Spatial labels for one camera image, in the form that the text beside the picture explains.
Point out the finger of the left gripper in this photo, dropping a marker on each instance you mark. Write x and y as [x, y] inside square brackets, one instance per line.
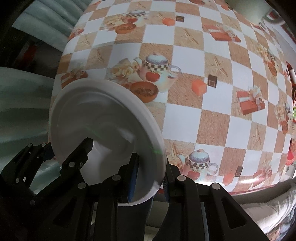
[71, 167]
[43, 151]

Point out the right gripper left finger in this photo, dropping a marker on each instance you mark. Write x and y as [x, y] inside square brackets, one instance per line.
[116, 189]

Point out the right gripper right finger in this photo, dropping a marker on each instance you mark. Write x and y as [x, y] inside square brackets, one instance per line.
[201, 212]

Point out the white foam bowl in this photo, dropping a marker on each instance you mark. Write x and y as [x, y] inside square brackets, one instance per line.
[119, 124]

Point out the white fabric cushion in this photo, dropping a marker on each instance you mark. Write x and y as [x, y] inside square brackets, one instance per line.
[276, 217]

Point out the teal curtain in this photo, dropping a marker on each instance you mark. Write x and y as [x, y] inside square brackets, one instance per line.
[33, 37]

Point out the pale green mug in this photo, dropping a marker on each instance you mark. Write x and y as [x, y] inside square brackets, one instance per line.
[256, 11]

